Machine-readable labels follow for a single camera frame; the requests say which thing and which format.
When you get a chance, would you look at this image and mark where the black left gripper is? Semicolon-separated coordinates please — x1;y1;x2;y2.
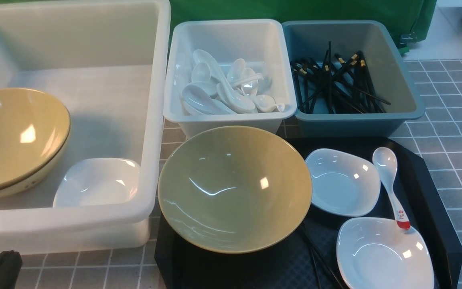
0;250;23;289

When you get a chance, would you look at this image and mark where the yellow noodle bowl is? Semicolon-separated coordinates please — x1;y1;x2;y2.
158;126;312;254

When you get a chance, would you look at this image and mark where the white square dish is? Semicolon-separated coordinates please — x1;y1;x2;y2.
336;216;435;289
306;148;381;217

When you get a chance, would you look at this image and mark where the white spoon red handle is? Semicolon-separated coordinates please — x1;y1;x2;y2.
372;147;411;230

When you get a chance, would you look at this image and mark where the lower stacked yellow bowl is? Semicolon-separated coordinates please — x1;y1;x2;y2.
0;133;71;198

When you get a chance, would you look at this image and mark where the stacked yellow bowl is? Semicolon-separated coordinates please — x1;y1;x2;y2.
0;88;71;189
0;133;71;198

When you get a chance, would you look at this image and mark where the top stacked yellow bowl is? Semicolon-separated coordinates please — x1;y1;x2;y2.
0;88;71;189

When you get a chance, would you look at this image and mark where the white dish in tub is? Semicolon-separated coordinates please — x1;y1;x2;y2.
53;158;140;208

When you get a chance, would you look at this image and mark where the large white plastic tub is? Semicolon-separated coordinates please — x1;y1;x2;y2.
0;0;170;255

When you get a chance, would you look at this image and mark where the white soup spoon front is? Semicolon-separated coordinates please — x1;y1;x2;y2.
181;84;237;115

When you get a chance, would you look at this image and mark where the white soup spoon large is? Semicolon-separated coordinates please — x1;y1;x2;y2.
193;49;257;114

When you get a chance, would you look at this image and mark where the small white plastic bin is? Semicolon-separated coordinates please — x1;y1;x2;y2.
164;19;297;138

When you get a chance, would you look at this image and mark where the black plastic serving tray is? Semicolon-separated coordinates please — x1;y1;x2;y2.
154;137;462;289

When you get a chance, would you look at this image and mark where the white soup spoon upper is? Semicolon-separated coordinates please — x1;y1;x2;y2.
227;58;246;84

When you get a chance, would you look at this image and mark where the white soup spoon small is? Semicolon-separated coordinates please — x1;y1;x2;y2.
251;94;286;113

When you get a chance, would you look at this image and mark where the plain black chopstick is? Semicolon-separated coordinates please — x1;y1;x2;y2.
306;241;322;289

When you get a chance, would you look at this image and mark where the black chopstick gold band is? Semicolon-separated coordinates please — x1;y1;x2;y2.
301;221;345;289

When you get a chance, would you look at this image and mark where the black chopstick in bin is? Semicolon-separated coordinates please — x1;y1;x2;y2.
326;41;334;114

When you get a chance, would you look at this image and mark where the gold-tipped chopstick in bin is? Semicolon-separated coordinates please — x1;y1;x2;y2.
358;51;386;113

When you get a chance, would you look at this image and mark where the blue-grey plastic bin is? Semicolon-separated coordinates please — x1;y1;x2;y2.
282;20;425;138

